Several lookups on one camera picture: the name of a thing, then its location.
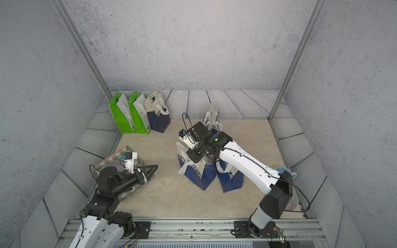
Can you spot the light blue mug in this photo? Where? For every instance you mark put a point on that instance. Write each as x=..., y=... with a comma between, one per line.
x=282, y=169

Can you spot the green checkered cloth mat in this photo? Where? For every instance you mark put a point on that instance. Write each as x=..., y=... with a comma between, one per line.
x=111, y=183

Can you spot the dark navy takeaway bag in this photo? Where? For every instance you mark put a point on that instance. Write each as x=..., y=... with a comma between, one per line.
x=157, y=112

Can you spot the blue white takeout bag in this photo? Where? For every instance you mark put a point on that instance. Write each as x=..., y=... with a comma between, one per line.
x=201, y=174

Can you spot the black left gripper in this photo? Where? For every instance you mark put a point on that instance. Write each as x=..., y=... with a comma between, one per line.
x=139, y=175

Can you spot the blue bag standing rear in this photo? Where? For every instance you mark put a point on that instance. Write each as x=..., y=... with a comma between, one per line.
x=212, y=120

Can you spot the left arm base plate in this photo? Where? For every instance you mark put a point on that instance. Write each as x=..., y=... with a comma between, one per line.
x=141, y=230

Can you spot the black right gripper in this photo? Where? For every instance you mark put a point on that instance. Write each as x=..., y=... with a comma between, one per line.
x=194, y=158

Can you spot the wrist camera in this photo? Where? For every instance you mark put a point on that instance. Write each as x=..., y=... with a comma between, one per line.
x=127, y=156
x=183, y=134

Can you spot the clear glass saucer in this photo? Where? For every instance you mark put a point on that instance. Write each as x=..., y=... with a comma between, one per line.
x=292, y=204

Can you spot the green white takeout bag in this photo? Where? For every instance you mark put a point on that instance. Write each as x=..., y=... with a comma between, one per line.
x=120, y=113
x=138, y=113

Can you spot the lilac ceramic bowl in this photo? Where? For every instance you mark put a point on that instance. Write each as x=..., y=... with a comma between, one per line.
x=117, y=164

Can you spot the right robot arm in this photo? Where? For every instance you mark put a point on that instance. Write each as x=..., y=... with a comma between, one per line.
x=276, y=184

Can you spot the blue white bag lying right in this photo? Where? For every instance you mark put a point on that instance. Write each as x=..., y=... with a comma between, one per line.
x=229, y=176

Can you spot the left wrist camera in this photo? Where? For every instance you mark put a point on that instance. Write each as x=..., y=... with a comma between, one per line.
x=127, y=156

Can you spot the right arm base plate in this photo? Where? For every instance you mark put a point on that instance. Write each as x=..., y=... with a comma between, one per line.
x=245, y=229

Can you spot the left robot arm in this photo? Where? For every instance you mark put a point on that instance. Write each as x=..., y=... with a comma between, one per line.
x=103, y=227

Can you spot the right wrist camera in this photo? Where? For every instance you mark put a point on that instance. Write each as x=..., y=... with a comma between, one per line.
x=183, y=134

